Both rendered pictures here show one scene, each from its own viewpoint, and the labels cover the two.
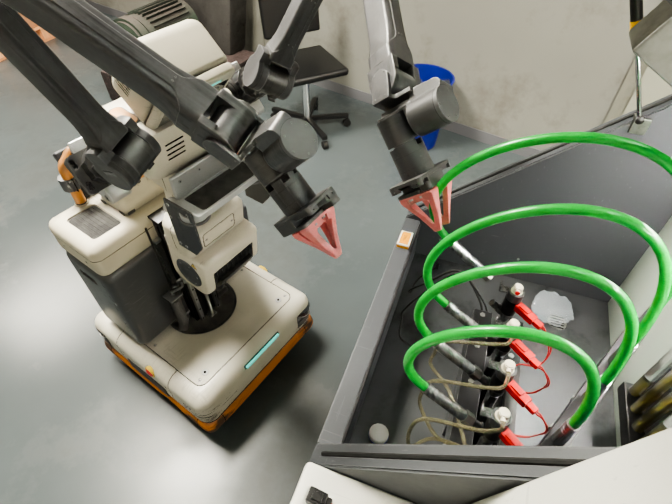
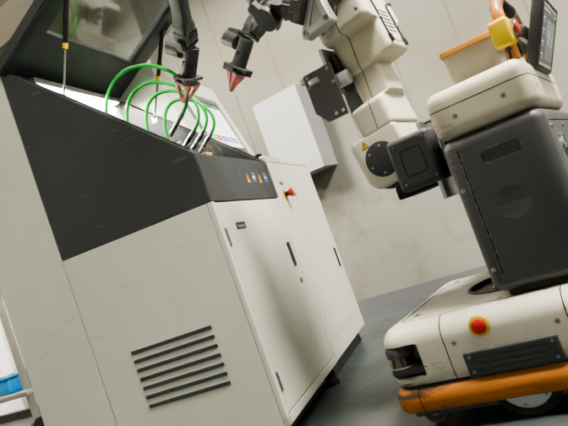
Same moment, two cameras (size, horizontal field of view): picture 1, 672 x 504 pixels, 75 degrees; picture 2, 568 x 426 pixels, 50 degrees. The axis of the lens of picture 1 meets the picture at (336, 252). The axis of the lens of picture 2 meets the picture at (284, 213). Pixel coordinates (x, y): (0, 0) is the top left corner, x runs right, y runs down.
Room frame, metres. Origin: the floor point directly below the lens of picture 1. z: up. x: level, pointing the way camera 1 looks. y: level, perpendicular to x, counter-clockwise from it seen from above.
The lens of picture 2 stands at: (2.76, -0.13, 0.57)
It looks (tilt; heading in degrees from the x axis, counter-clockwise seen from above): 3 degrees up; 176
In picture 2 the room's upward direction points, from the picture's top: 20 degrees counter-clockwise
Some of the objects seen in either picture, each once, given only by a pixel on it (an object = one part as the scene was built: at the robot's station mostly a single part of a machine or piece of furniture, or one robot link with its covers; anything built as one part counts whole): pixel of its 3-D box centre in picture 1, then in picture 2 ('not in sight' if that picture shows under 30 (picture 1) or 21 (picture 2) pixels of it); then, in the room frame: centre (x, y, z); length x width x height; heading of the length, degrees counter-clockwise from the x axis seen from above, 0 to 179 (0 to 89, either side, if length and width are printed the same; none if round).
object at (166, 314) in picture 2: not in sight; (216, 325); (0.48, -0.35, 0.39); 0.70 x 0.58 x 0.79; 159
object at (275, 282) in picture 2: not in sight; (281, 289); (0.58, -0.08, 0.44); 0.65 x 0.02 x 0.68; 159
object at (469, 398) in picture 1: (479, 404); not in sight; (0.37, -0.28, 0.91); 0.34 x 0.10 x 0.15; 159
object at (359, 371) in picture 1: (377, 329); (237, 180); (0.57, -0.10, 0.87); 0.62 x 0.04 x 0.16; 159
